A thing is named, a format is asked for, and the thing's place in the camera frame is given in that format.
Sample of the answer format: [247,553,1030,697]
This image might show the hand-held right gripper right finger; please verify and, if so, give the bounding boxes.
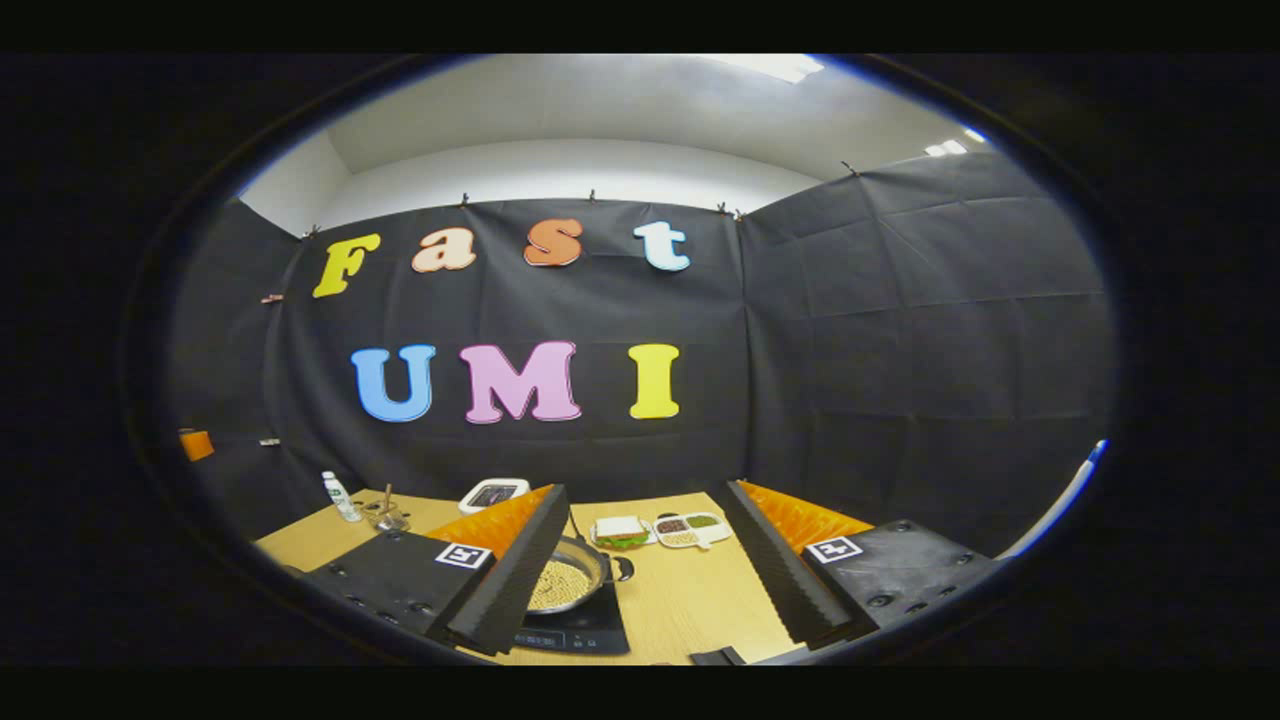
[722,479,1003,653]

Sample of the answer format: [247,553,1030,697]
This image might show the white divided tray with beans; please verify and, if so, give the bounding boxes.
[653,511,734,551]

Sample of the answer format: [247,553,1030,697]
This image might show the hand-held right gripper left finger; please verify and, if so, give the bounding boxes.
[298,484,571,658]

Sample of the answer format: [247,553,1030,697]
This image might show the white bar with blue tip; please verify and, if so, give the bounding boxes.
[995,438,1111,561]

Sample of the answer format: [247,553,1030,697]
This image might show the pile of yellow soybeans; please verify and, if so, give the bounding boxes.
[528,560,593,611]

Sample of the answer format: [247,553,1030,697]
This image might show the steel pot with black handles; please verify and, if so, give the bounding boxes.
[527,536,635,615]

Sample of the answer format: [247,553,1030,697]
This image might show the sandwich with lettuce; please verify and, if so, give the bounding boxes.
[592,516,653,550]

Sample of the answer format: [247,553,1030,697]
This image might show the white drink bottle green label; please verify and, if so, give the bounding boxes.
[322,471,362,523]

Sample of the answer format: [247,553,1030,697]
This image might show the black induction cooktop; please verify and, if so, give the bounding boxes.
[512,585,631,656]

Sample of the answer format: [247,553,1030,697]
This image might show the row of small dark clips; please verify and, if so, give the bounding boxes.
[300,160,861,241]

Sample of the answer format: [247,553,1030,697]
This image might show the white toaster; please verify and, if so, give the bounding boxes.
[458,478,531,515]

